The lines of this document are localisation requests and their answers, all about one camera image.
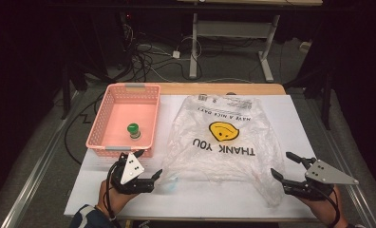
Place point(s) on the aluminium rail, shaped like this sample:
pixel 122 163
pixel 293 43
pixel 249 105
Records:
pixel 40 164
pixel 347 171

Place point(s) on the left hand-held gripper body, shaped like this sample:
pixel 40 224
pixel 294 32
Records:
pixel 130 171

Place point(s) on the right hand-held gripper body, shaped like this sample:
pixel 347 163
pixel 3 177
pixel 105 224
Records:
pixel 330 174

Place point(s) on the person's right hand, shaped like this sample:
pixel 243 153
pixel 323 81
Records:
pixel 323 210

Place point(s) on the black stand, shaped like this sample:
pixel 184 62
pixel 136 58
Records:
pixel 326 101
pixel 65 95

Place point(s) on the white power adapter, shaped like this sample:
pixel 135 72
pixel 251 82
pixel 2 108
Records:
pixel 176 54

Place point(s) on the white board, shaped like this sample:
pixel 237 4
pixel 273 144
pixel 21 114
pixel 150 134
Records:
pixel 293 126

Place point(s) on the white frame desk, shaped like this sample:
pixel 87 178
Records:
pixel 227 29

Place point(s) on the pink plastic basket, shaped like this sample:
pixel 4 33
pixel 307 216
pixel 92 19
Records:
pixel 126 109

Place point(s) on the clear plastic bag yellow face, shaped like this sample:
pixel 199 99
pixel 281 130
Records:
pixel 227 160

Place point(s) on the person's left hand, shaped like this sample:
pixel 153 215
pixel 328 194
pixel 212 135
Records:
pixel 112 198

